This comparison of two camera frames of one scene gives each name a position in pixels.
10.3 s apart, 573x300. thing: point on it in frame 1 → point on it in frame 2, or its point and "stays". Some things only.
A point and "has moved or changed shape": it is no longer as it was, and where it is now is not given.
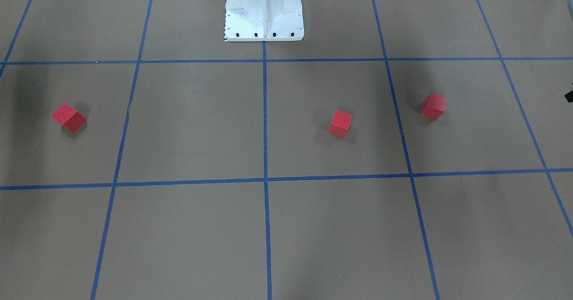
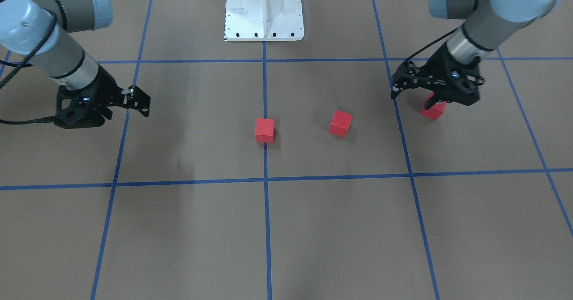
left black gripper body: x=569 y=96 → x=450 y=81
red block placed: x=70 y=118 has moved or changed shape
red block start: x=340 y=123 stays
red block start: x=434 y=106 stays
